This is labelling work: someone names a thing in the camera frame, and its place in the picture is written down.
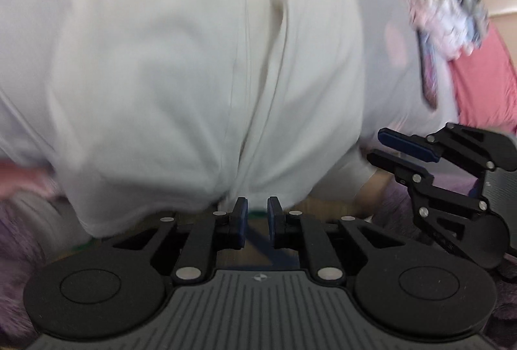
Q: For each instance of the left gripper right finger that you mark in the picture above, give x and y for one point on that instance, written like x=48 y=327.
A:
x=306 y=235

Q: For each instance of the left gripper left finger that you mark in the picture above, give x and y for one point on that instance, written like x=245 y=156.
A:
x=206 y=238

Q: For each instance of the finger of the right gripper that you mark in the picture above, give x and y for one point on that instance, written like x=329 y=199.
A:
x=420 y=186
x=412 y=145

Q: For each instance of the purple fleece robe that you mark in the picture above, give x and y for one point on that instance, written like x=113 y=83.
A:
x=38 y=225

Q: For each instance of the coral pink pillow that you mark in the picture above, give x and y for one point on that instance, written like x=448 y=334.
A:
x=485 y=86

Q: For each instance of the smartphone playing video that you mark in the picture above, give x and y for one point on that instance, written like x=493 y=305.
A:
x=428 y=70

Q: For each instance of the white t-shirt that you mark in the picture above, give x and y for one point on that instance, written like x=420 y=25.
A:
x=143 y=104

